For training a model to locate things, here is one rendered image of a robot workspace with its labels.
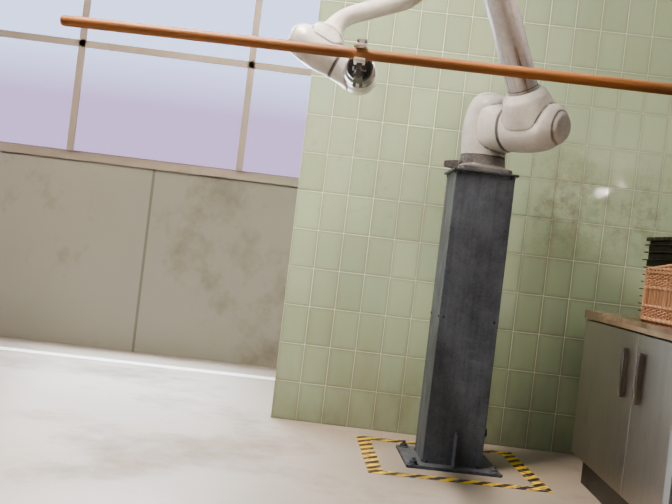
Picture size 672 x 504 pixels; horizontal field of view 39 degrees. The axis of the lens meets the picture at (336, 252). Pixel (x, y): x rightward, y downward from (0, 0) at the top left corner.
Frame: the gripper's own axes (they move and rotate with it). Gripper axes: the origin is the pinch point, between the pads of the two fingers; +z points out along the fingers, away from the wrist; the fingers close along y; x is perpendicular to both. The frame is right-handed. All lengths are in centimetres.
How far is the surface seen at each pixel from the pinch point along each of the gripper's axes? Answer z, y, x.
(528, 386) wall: -121, 96, -78
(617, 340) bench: -32, 69, -85
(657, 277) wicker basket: -17, 49, -89
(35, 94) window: -264, -13, 178
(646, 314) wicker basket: -23, 60, -89
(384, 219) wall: -121, 38, -15
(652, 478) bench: 13, 99, -84
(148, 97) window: -268, -19, 118
